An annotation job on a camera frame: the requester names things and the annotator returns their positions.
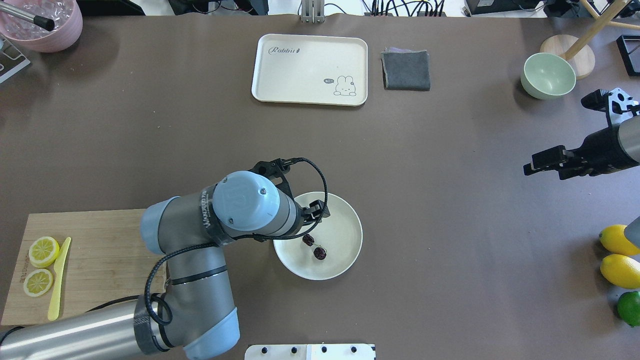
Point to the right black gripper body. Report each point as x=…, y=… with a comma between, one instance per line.
x=598, y=146

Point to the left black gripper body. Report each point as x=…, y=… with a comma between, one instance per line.
x=316, y=209

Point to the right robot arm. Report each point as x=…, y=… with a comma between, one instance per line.
x=630, y=140

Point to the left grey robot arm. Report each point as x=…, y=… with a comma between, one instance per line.
x=197, y=310

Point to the cream rabbit tray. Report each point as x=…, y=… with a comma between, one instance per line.
x=311, y=69

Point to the cream round plate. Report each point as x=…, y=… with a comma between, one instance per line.
x=340, y=234

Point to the yellow lemon far from lime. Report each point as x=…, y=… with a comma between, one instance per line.
x=613, y=238

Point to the light green bowl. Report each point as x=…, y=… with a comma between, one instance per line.
x=547, y=76

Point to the wooden stand with round base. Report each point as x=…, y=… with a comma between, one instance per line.
x=576, y=51

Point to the yellow lemon near lime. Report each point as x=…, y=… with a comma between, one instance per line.
x=621, y=271

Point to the green lime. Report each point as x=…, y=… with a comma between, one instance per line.
x=628, y=308

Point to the grey folded cloth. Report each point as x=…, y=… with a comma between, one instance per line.
x=406, y=70

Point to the bamboo cutting board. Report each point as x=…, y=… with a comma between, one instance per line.
x=107, y=260

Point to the upper lemon slice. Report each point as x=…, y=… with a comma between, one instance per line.
x=43, y=252

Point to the lemon slice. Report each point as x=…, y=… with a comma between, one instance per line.
x=43, y=252
x=38, y=282

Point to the yellow plastic knife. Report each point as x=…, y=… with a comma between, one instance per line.
x=59, y=267

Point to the lower lemon slice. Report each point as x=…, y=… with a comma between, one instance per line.
x=38, y=282

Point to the pink bowl with ice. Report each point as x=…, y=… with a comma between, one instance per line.
x=68, y=25

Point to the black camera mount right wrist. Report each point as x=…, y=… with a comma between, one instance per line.
x=616, y=103

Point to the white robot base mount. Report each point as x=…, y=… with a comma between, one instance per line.
x=312, y=351

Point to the grey metal bracket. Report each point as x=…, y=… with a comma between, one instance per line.
x=312, y=11

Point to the black metal scoop handle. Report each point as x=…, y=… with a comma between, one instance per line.
x=40, y=21

